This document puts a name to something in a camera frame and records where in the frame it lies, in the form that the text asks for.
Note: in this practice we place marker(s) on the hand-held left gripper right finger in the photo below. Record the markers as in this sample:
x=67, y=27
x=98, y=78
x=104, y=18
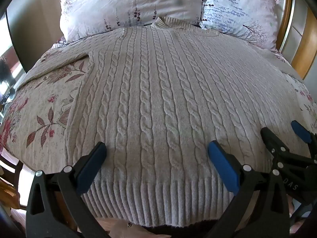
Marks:
x=224, y=163

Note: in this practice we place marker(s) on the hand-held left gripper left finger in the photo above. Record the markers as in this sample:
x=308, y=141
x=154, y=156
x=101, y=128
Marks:
x=90, y=162

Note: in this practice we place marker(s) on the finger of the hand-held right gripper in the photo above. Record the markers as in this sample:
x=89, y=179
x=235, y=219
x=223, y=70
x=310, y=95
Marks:
x=301, y=130
x=272, y=140

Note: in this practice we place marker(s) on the floral bedsheet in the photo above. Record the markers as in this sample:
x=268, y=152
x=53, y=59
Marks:
x=37, y=109

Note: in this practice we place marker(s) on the wooden chair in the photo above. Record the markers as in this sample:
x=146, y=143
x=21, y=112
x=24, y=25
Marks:
x=10, y=176

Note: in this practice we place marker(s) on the wooden headboard cabinet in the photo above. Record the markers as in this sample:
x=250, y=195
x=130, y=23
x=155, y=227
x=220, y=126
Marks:
x=301, y=29

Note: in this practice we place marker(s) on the white pillow with blue print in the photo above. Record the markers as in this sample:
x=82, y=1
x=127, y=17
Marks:
x=237, y=12

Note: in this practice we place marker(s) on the dark flat panel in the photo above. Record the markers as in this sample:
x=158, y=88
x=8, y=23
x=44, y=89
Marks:
x=32, y=32

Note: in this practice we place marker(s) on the white pillow with purple sprigs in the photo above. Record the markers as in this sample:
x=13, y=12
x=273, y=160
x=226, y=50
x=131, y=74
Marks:
x=118, y=2

